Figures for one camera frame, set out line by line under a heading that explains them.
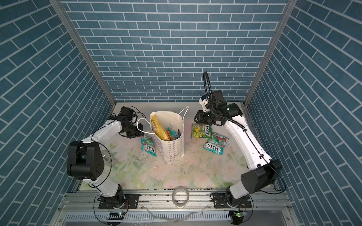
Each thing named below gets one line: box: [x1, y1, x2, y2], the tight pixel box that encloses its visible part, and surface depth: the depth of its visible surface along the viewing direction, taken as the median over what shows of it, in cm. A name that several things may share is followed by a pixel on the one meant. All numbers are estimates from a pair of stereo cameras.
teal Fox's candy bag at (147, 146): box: [140, 135, 157, 158], surface depth 90 cm
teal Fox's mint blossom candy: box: [202, 131, 230, 156], surface depth 95 cm
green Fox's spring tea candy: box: [190, 123, 213, 139], surface depth 101 cm
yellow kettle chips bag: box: [151, 113, 170, 141], surface depth 78 cm
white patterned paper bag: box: [149, 111, 185, 164], surface depth 82 cm
